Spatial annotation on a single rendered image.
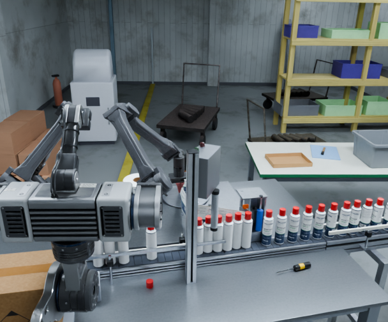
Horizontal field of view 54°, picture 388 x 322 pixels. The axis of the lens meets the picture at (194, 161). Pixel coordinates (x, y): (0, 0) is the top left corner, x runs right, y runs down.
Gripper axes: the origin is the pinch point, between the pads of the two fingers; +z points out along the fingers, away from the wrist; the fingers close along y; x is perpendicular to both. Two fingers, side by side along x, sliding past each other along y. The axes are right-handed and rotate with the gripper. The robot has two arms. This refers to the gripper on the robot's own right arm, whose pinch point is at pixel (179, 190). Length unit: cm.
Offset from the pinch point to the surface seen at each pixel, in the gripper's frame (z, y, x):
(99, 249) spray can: 15.8, 42.5, 19.7
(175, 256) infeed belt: 27.0, 5.8, 18.7
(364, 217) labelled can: 19, -101, 19
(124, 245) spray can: 15.4, 30.9, 19.9
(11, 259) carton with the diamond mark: 1, 75, 38
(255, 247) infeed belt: 28, -37, 20
